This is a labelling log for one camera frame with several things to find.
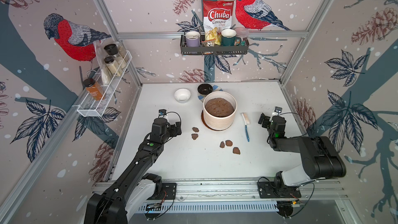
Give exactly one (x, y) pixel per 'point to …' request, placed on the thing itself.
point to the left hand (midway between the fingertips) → (175, 120)
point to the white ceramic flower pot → (219, 108)
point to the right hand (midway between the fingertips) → (269, 113)
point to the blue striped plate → (215, 88)
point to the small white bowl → (182, 95)
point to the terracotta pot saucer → (204, 122)
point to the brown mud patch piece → (228, 143)
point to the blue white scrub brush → (246, 120)
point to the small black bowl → (204, 88)
